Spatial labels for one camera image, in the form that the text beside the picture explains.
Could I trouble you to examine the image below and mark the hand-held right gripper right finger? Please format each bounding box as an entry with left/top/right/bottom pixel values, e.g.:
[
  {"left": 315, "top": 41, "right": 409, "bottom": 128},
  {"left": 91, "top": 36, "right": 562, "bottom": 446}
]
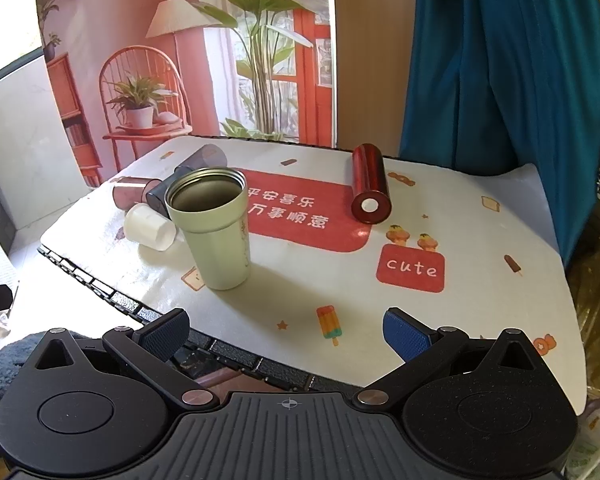
[{"left": 355, "top": 306, "right": 541, "bottom": 409}]

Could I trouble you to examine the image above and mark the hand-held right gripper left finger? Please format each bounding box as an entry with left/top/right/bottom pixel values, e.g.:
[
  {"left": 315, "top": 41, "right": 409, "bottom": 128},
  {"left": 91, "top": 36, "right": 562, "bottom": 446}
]
[{"left": 30, "top": 306, "right": 221, "bottom": 412}]

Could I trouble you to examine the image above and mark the pale green metal cup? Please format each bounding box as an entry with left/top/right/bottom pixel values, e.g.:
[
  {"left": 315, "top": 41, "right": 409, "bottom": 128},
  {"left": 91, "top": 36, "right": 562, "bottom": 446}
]
[{"left": 164, "top": 167, "right": 253, "bottom": 291}]

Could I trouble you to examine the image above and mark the white plastic cup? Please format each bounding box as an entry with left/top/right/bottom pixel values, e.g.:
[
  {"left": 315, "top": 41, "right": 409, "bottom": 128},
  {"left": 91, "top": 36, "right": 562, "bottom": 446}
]
[{"left": 124, "top": 203, "right": 177, "bottom": 252}]

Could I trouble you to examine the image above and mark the brown translucent cup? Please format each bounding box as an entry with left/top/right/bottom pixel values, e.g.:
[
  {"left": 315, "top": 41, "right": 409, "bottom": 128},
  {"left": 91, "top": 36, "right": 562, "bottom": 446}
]
[{"left": 112, "top": 176, "right": 161, "bottom": 211}]

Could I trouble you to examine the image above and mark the glossy red cup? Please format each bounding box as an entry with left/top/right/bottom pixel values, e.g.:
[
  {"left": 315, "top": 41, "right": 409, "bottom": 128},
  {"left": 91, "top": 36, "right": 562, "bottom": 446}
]
[{"left": 350, "top": 143, "right": 392, "bottom": 224}]

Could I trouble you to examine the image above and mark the dark grey translucent cup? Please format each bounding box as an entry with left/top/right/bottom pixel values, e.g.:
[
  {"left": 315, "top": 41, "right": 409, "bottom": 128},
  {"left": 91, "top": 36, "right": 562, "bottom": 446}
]
[{"left": 145, "top": 144, "right": 229, "bottom": 213}]

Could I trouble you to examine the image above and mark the white printed table mat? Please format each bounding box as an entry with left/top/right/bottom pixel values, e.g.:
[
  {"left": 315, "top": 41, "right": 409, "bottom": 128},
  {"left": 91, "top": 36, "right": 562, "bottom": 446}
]
[{"left": 40, "top": 135, "right": 588, "bottom": 417}]

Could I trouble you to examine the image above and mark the black textured foam mat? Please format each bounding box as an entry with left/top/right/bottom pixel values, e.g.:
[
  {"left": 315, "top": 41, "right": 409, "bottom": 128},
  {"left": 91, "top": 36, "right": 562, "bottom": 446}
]
[{"left": 36, "top": 244, "right": 363, "bottom": 397}]

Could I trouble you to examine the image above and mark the grey fluffy cloth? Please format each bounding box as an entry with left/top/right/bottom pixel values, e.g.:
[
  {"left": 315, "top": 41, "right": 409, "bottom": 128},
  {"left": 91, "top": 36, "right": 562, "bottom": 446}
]
[{"left": 0, "top": 332, "right": 48, "bottom": 463}]

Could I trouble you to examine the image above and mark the yellow plastic bag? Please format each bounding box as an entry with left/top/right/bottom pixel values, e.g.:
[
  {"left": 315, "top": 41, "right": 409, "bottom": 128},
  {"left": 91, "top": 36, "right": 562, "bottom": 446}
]
[{"left": 564, "top": 240, "right": 600, "bottom": 397}]

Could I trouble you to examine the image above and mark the white plastic bag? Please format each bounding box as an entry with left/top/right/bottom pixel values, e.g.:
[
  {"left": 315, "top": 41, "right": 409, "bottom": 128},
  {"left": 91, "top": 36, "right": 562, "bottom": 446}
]
[{"left": 564, "top": 400, "right": 600, "bottom": 480}]

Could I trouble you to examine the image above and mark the blue cloth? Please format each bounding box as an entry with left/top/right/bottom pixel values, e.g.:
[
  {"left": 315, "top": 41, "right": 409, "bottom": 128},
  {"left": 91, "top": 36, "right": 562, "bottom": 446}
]
[{"left": 397, "top": 0, "right": 600, "bottom": 267}]

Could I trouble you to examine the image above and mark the wall poster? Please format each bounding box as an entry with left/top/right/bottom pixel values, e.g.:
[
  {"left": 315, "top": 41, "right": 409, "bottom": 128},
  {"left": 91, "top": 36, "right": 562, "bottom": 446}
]
[{"left": 34, "top": 0, "right": 342, "bottom": 188}]

